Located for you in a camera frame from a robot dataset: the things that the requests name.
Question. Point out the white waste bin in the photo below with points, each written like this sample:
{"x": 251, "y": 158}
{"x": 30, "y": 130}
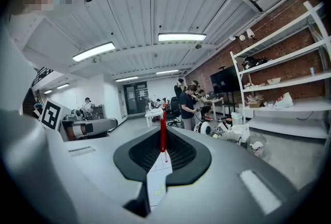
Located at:
{"x": 236, "y": 118}

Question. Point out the black office chair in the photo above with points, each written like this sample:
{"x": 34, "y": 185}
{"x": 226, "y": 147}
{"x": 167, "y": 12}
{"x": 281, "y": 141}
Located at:
{"x": 173, "y": 110}

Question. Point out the white storage box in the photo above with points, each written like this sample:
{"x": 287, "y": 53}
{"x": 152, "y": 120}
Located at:
{"x": 240, "y": 132}

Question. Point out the grey mesh waste basket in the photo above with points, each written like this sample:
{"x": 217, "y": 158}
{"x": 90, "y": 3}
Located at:
{"x": 256, "y": 145}

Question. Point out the black wall screen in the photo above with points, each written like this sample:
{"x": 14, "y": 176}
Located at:
{"x": 224, "y": 80}

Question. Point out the beige bowl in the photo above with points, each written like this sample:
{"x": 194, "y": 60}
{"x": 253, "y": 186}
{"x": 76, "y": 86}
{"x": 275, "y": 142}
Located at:
{"x": 274, "y": 80}

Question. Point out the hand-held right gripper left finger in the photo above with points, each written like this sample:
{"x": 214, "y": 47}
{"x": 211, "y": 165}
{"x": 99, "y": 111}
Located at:
{"x": 103, "y": 166}

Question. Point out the white bag with red print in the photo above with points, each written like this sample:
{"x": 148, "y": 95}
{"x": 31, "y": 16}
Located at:
{"x": 283, "y": 101}

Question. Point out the white round robot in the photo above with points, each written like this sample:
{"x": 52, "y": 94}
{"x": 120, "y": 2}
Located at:
{"x": 203, "y": 127}

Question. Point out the dark glass double door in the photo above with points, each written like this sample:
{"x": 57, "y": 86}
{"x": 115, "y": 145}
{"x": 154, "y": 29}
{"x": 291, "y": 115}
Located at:
{"x": 135, "y": 98}

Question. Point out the white metal shelving rack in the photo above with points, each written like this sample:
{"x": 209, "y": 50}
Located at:
{"x": 284, "y": 80}

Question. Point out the long ceiling light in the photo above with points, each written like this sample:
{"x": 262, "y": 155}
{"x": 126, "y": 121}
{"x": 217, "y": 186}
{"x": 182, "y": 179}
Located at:
{"x": 62, "y": 86}
{"x": 167, "y": 72}
{"x": 126, "y": 79}
{"x": 93, "y": 51}
{"x": 182, "y": 37}

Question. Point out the person's grey shirt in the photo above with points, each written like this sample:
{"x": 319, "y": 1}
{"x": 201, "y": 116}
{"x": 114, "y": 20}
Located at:
{"x": 15, "y": 67}

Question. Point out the white table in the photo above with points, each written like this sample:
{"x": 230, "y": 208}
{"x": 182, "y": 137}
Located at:
{"x": 153, "y": 114}

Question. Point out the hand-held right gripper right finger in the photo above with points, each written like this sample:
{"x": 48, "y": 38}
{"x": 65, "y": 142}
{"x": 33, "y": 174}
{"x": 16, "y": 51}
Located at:
{"x": 219, "y": 179}

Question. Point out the white spot lamp fixture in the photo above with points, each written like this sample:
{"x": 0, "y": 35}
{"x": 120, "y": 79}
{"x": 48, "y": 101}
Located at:
{"x": 243, "y": 36}

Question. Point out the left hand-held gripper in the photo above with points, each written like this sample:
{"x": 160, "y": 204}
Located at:
{"x": 51, "y": 113}

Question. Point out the red star stick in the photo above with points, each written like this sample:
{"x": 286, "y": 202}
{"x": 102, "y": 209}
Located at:
{"x": 163, "y": 135}

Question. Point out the white gridded mat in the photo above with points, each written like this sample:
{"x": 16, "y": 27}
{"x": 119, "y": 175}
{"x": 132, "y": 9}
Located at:
{"x": 157, "y": 186}

